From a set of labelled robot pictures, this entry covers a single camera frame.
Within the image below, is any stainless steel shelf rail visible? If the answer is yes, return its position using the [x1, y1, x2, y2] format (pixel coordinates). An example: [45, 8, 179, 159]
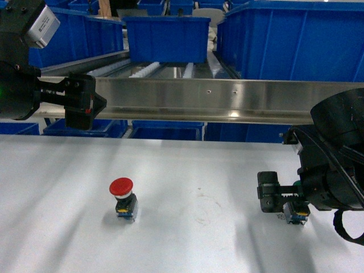
[34, 76, 364, 126]

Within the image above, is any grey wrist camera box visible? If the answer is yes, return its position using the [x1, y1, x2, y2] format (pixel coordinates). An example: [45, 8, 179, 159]
[25, 5, 60, 49]

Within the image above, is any blue bin lower left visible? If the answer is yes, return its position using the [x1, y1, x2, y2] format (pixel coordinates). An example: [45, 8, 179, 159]
[42, 118, 128, 138]

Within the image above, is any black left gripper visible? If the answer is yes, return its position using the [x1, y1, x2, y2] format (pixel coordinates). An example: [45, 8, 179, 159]
[1, 1, 107, 130]

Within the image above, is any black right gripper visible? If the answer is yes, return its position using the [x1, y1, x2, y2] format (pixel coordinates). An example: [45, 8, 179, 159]
[257, 127, 363, 212]

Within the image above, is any red mushroom push button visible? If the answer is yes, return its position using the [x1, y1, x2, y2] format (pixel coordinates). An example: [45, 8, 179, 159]
[109, 177, 138, 221]

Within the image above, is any small blue bin centre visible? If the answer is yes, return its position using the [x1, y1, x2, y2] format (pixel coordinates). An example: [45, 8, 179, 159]
[124, 16, 210, 63]

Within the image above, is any large blue bin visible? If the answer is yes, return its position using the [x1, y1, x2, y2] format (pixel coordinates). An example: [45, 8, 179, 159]
[28, 7, 124, 68]
[217, 1, 363, 82]

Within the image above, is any blue bin lower right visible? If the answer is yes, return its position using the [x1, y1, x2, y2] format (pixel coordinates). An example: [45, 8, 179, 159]
[204, 122, 291, 143]

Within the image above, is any blue bin lower centre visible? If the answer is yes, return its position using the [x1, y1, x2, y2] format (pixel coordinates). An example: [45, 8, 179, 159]
[130, 120, 204, 141]

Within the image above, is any black cable loop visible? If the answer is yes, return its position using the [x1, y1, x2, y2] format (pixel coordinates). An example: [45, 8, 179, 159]
[333, 209, 364, 247]

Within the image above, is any large blue bin left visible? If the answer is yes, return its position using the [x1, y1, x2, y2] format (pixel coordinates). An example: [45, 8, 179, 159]
[28, 7, 124, 68]

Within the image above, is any large blue bin right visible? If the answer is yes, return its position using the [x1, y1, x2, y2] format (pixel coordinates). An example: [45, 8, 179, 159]
[217, 1, 363, 82]

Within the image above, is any green mushroom push button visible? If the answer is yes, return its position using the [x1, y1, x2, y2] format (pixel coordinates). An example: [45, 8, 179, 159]
[283, 191, 311, 225]

